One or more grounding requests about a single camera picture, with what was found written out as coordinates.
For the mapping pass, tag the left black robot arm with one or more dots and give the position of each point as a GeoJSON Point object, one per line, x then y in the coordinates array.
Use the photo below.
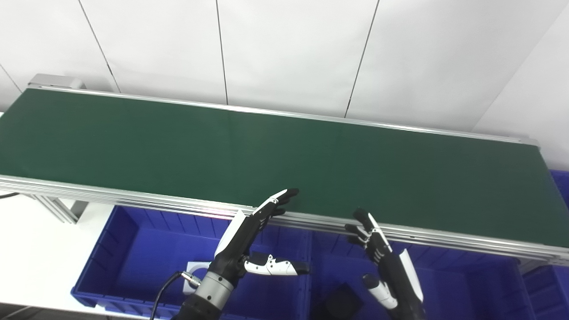
{"type": "Point", "coordinates": [209, 298]}

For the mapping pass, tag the black square part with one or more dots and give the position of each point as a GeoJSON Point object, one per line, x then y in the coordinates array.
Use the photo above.
{"type": "Point", "coordinates": [342, 304]}

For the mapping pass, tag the green conveyor belt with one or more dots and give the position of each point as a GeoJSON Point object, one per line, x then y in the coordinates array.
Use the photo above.
{"type": "Point", "coordinates": [311, 160]}
{"type": "Point", "coordinates": [133, 200]}

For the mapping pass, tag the blue plastic bin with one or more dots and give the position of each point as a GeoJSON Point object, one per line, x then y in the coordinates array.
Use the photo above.
{"type": "Point", "coordinates": [146, 258]}
{"type": "Point", "coordinates": [553, 289]}
{"type": "Point", "coordinates": [466, 289]}

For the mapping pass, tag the grey conveyor end box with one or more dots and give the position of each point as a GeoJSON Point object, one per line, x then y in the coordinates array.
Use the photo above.
{"type": "Point", "coordinates": [55, 81]}

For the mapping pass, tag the white square part round hole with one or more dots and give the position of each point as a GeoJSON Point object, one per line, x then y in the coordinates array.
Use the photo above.
{"type": "Point", "coordinates": [195, 268]}

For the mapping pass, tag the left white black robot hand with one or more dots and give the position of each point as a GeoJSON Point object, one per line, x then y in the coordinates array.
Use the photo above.
{"type": "Point", "coordinates": [235, 249]}

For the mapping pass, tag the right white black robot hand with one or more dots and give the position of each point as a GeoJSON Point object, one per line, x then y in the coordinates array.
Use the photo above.
{"type": "Point", "coordinates": [395, 275]}

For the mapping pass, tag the aluminium conveyor leg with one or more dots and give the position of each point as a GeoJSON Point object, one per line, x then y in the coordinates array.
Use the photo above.
{"type": "Point", "coordinates": [58, 209]}

